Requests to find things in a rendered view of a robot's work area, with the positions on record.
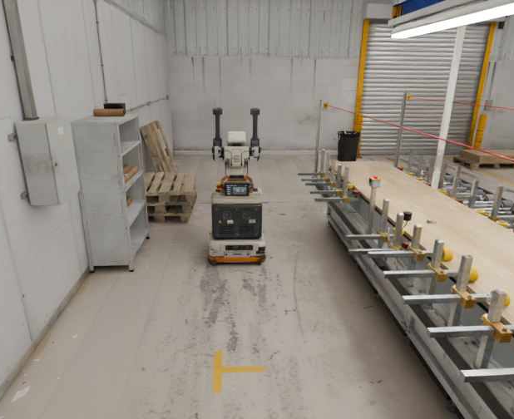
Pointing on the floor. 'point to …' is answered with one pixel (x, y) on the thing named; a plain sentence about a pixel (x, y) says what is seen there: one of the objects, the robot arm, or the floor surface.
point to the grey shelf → (111, 188)
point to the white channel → (451, 68)
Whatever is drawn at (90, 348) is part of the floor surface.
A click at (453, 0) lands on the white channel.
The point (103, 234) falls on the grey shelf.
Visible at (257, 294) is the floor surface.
